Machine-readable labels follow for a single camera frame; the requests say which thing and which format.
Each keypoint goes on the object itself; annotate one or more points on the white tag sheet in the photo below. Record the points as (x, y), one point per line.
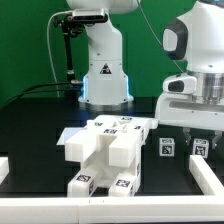
(66, 138)

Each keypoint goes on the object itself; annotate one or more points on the white chair seat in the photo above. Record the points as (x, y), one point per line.
(110, 166)

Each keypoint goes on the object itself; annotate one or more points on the black camera stand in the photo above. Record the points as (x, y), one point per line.
(72, 29)

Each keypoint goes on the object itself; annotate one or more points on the white chair back frame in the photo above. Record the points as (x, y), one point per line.
(85, 140)

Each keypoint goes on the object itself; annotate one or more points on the grey camera on stand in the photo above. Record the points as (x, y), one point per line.
(86, 15)

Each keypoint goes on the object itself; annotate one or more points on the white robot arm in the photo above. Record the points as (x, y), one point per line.
(196, 37)

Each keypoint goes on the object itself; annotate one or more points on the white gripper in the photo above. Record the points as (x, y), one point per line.
(180, 110)

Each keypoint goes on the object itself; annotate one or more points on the white U-shaped fixture wall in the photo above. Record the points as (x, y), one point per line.
(206, 207)

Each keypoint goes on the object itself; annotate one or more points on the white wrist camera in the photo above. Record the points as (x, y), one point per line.
(180, 83)

